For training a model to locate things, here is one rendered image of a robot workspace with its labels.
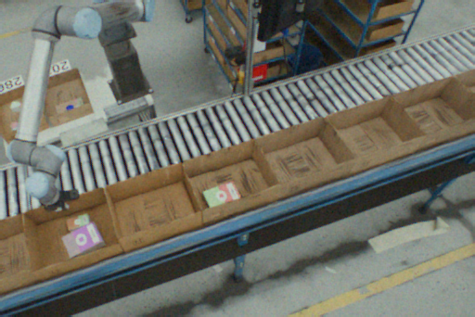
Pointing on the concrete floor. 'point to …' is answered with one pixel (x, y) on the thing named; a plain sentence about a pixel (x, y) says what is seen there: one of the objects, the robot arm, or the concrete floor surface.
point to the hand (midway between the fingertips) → (67, 205)
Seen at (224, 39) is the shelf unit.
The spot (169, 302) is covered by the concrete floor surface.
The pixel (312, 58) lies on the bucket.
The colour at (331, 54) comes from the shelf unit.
